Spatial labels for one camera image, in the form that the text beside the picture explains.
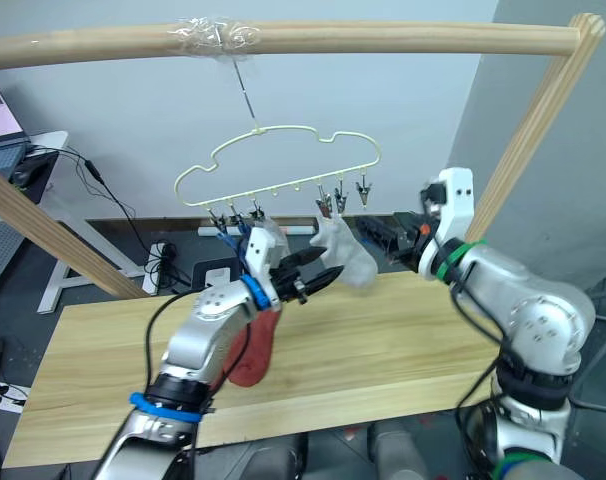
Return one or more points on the white desk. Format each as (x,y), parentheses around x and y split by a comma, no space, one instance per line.
(50,140)

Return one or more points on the black computer mouse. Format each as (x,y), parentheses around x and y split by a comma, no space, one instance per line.
(25,172)

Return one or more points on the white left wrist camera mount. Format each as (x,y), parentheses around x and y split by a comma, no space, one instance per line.
(258,247)

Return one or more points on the metal hanger clip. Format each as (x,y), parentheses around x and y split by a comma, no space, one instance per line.
(341,200)
(324,205)
(233,218)
(215,217)
(363,191)
(256,214)

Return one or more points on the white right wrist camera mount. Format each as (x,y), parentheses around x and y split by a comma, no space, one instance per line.
(455,200)

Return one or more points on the cream cloud-shaped clip hanger frame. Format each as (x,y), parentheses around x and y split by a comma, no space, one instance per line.
(257,131)

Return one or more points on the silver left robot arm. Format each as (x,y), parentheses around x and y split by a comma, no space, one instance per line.
(203,330)

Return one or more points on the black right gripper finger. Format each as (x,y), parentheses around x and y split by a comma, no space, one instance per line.
(380,231)
(403,257)

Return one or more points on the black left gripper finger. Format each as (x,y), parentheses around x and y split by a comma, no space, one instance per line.
(305,260)
(323,284)

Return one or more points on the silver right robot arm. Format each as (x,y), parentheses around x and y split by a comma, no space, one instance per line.
(533,310)

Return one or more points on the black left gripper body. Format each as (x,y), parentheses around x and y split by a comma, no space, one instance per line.
(285,287)

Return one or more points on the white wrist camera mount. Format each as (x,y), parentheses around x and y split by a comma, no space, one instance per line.
(455,200)
(258,247)

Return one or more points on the long white floor bar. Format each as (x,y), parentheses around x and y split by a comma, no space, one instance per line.
(208,231)

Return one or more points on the red knitted sock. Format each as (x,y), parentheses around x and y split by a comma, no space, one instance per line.
(258,350)

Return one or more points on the white sock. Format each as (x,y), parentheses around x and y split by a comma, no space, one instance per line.
(348,255)

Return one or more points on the white power strip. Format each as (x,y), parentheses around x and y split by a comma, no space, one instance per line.
(158,248)
(3,395)

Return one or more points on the slanted wooden rack post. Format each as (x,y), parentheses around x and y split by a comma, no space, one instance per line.
(58,242)
(532,135)

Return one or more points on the clear tape wrap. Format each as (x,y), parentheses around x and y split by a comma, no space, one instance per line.
(213,37)

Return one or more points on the dark grey rounded shape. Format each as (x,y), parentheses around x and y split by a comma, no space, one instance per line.
(398,455)

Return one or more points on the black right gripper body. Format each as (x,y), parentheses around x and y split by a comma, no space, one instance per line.
(413,235)

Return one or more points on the horizontal wooden rack rod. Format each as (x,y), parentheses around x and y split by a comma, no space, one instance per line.
(383,37)

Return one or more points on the black box with white label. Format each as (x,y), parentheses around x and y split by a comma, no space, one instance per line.
(203,267)

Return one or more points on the pale grey sock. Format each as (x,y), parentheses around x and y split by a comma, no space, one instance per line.
(278,237)

